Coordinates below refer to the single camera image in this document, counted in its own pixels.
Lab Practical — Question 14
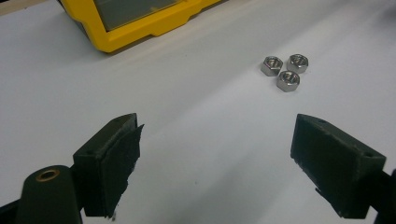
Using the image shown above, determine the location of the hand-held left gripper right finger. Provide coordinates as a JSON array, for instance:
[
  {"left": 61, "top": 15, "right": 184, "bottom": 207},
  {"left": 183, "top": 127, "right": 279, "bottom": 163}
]
[{"left": 290, "top": 113, "right": 388, "bottom": 219}]

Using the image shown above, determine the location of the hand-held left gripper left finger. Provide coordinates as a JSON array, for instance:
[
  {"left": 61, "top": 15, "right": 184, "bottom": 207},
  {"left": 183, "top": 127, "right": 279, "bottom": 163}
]
[{"left": 72, "top": 112, "right": 145, "bottom": 219}]

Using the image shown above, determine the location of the steel hex nut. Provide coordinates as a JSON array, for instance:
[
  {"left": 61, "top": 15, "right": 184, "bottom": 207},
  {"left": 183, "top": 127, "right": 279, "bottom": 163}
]
[
  {"left": 276, "top": 70, "right": 301, "bottom": 93},
  {"left": 286, "top": 53, "right": 309, "bottom": 75},
  {"left": 260, "top": 55, "right": 284, "bottom": 77}
]

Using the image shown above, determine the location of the yellow and black organizer box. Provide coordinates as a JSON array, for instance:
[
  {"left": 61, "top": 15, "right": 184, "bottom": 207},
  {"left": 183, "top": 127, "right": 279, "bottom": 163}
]
[{"left": 57, "top": 0, "right": 226, "bottom": 54}]

